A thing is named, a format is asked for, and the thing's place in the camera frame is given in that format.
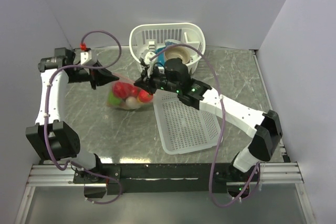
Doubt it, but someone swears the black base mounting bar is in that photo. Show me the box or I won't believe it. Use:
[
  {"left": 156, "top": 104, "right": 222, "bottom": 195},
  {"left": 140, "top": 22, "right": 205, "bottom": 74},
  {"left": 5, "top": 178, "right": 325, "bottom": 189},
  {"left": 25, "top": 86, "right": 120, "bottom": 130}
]
[{"left": 73, "top": 163, "right": 260, "bottom": 198}]

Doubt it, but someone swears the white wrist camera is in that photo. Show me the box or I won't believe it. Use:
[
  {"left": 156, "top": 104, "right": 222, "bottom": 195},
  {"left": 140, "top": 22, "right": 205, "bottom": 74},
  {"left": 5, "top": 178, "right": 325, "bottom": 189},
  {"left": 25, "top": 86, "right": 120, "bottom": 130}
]
[
  {"left": 139, "top": 50, "right": 156, "bottom": 71},
  {"left": 80, "top": 50, "right": 94, "bottom": 66}
]

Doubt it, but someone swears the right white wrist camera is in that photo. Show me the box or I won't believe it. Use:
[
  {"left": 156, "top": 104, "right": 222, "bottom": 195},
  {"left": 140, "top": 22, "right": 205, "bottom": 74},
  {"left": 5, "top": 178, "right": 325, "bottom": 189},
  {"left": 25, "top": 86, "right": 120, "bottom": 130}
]
[{"left": 139, "top": 50, "right": 156, "bottom": 71}]

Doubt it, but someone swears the red fake fruit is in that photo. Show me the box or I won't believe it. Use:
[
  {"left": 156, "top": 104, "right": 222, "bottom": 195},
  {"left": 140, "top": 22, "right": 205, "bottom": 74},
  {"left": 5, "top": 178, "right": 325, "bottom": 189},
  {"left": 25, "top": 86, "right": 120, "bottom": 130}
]
[{"left": 112, "top": 82, "right": 139, "bottom": 99}]

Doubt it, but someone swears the orange fake fruit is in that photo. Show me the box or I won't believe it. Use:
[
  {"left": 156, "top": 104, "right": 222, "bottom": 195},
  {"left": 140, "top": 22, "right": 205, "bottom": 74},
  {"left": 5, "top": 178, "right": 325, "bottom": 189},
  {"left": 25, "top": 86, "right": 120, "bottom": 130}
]
[{"left": 125, "top": 97, "right": 140, "bottom": 109}]

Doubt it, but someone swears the aluminium frame rail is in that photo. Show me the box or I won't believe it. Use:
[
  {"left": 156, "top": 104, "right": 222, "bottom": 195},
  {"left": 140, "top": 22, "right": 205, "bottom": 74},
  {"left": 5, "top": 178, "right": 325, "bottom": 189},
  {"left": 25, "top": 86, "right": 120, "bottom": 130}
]
[{"left": 26, "top": 163, "right": 304, "bottom": 187}]

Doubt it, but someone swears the white oval dish basket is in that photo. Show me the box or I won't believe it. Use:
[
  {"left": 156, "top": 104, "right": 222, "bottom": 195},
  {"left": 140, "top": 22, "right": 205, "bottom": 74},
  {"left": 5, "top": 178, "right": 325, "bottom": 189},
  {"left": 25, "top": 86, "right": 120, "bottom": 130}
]
[{"left": 129, "top": 23, "right": 206, "bottom": 74}]

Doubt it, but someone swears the red fake tomato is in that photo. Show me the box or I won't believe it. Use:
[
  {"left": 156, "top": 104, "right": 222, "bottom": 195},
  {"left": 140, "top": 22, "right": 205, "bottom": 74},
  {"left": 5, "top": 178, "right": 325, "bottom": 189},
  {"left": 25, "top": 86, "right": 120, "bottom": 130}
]
[{"left": 137, "top": 90, "right": 153, "bottom": 103}]

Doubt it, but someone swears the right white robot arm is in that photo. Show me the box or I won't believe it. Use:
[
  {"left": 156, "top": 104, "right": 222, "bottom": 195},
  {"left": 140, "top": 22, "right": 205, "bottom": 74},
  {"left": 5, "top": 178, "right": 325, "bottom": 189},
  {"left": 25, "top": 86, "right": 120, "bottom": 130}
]
[{"left": 134, "top": 58, "right": 282, "bottom": 181}]

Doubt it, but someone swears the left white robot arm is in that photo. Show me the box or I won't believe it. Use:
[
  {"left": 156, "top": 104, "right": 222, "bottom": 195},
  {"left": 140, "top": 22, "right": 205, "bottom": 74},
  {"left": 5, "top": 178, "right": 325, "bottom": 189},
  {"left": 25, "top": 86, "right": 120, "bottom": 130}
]
[{"left": 26, "top": 48, "right": 118, "bottom": 183}]

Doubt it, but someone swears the white rectangular perforated tray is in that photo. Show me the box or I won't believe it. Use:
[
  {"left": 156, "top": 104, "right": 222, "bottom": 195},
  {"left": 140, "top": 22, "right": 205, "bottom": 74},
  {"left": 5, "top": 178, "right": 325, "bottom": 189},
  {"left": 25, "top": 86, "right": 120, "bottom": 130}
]
[{"left": 153, "top": 90, "right": 221, "bottom": 155}]

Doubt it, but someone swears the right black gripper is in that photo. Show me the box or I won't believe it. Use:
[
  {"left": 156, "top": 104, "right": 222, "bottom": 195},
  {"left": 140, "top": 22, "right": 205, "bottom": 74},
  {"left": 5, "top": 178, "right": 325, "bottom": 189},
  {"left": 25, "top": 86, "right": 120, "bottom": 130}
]
[{"left": 135, "top": 63, "right": 181, "bottom": 96}]

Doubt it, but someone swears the white blue floral cup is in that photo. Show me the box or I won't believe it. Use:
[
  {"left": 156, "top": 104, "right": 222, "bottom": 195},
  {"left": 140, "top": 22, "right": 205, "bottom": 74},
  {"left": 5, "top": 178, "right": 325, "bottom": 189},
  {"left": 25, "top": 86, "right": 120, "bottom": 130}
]
[{"left": 164, "top": 39, "right": 182, "bottom": 47}]

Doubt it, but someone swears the clear zip top bag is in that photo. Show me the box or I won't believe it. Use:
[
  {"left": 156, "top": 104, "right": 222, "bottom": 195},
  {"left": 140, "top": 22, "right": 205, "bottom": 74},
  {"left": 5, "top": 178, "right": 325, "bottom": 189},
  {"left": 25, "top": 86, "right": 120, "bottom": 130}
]
[{"left": 107, "top": 73, "right": 153, "bottom": 110}]

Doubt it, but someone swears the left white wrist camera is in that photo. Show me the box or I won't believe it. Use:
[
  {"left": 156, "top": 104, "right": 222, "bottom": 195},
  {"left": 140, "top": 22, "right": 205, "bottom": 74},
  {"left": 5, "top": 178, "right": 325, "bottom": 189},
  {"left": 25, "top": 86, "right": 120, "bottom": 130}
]
[{"left": 80, "top": 50, "right": 94, "bottom": 66}]

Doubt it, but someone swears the beige ceramic bowl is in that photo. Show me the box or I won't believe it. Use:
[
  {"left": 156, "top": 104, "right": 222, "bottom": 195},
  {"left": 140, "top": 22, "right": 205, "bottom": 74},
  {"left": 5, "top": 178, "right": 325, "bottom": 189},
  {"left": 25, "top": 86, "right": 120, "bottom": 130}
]
[{"left": 164, "top": 47, "right": 191, "bottom": 65}]

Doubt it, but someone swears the blue dotted plate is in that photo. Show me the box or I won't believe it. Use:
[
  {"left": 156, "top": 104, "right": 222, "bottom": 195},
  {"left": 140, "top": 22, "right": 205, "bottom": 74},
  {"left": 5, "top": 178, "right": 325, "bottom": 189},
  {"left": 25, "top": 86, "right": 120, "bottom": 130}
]
[{"left": 155, "top": 47, "right": 166, "bottom": 57}]

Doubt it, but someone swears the green fake fruit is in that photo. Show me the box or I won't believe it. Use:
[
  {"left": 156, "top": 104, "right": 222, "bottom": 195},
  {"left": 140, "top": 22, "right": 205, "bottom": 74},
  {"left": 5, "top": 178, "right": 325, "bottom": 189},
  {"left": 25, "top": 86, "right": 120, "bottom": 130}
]
[{"left": 108, "top": 92, "right": 122, "bottom": 106}]

